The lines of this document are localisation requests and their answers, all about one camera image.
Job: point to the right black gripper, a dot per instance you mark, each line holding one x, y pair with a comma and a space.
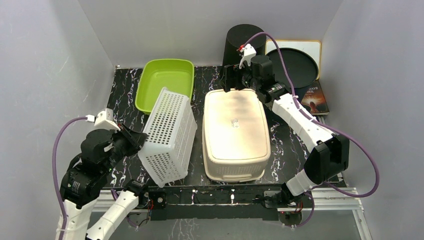
230, 72

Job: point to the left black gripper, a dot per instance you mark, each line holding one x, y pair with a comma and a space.
137, 139

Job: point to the green and white strainer basket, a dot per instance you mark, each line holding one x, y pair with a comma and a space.
170, 129

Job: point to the black ribbed bucket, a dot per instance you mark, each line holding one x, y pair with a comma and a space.
239, 35

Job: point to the green plastic basin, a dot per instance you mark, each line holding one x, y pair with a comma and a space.
177, 75

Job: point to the cream perforated laundry basket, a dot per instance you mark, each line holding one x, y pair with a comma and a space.
235, 136

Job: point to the large dark blue bucket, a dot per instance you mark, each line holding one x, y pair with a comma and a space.
301, 68

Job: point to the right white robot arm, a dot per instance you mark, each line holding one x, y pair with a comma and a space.
328, 151

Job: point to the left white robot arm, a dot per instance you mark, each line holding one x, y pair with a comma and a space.
82, 183

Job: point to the book Three Days to See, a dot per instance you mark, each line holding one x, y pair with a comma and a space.
312, 98

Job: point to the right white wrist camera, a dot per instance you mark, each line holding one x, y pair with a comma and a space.
247, 52

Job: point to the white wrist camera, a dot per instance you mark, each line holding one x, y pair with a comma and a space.
247, 52
103, 120

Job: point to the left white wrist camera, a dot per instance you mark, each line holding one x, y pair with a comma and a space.
103, 120

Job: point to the small whiteboard yellow frame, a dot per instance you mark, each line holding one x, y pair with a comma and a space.
310, 47

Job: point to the aluminium base frame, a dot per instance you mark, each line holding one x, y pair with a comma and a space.
331, 198

